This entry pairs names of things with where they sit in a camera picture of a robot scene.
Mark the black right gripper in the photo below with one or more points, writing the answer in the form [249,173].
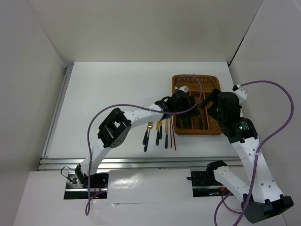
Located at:
[212,96]

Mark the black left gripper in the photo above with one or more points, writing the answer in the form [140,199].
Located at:
[189,114]

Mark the gold spoon green handle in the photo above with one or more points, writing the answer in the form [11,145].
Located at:
[184,121]
[188,121]
[178,122]

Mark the gold fork green handle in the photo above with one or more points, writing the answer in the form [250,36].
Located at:
[147,140]
[146,132]
[201,126]

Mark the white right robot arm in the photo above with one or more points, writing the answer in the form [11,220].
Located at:
[261,198]

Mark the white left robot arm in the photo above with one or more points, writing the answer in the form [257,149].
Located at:
[114,129]

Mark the brown wicker cutlery tray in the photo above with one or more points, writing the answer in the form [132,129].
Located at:
[197,121]

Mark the copper chopstick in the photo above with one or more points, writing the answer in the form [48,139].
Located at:
[170,127]
[174,142]

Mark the gold knife green handle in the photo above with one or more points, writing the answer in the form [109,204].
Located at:
[166,133]
[158,132]
[160,129]

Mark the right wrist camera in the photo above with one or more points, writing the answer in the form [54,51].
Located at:
[240,93]

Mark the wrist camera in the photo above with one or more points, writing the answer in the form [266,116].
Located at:
[240,93]
[182,88]

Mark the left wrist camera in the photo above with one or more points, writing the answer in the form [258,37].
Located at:
[182,88]

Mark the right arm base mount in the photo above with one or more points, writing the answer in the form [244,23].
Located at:
[204,183]

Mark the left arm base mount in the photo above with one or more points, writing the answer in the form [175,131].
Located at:
[76,189]

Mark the aluminium table frame rail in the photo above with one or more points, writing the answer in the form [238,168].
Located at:
[92,86]

